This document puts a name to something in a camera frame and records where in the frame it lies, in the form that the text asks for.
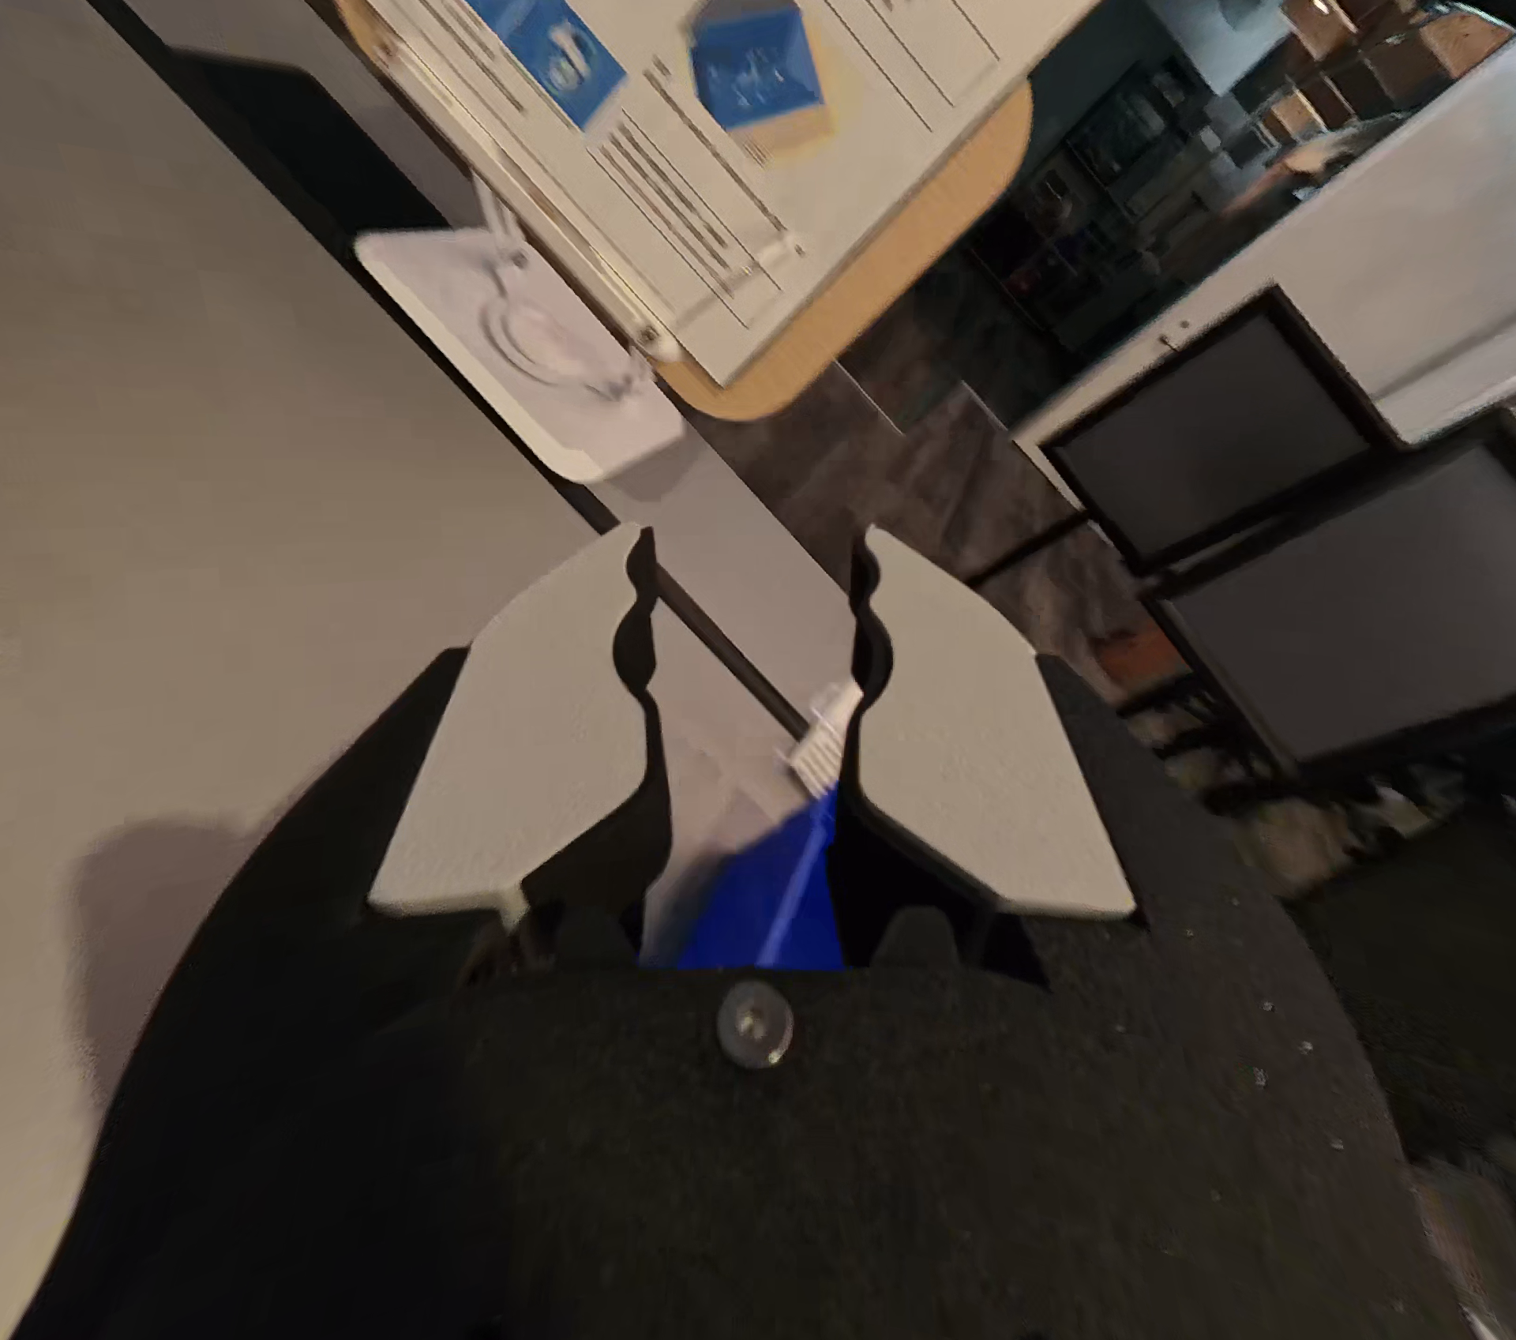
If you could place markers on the printed instruction sheet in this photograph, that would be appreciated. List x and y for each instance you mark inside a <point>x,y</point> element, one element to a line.
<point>833,4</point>

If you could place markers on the white document stand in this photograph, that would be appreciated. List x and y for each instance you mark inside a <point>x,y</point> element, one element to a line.
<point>449,285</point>

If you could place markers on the blue plastic bin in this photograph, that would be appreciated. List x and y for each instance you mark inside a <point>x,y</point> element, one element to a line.
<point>734,925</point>

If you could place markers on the black easel board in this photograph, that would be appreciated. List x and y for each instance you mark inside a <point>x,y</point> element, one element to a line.
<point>1207,426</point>
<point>1362,593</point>

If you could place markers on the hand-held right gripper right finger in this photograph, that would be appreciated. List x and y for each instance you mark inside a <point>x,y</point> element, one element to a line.
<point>986,758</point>

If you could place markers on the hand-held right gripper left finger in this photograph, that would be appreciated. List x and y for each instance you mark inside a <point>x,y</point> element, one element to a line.
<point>533,750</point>

